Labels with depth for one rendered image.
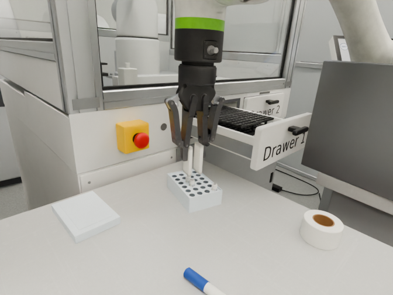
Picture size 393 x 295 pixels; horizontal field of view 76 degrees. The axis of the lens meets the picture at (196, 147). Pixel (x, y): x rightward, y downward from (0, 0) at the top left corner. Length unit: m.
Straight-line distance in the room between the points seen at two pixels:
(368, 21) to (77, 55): 0.77
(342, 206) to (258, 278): 0.52
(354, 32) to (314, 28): 1.62
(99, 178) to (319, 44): 2.17
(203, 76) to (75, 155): 0.35
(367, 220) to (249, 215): 0.43
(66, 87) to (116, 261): 0.36
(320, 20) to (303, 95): 0.62
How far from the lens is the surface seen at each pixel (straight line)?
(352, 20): 0.91
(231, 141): 0.68
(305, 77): 2.53
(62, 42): 0.60
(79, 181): 0.68
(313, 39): 2.53
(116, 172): 0.70
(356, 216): 0.91
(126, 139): 0.63
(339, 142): 0.82
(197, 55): 0.47
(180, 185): 0.59
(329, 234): 0.53
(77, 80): 0.61
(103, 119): 0.64
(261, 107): 1.09
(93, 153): 0.66
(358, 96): 0.79
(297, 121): 0.76
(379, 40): 0.97
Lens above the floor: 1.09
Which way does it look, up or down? 21 degrees down
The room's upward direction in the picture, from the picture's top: 3 degrees clockwise
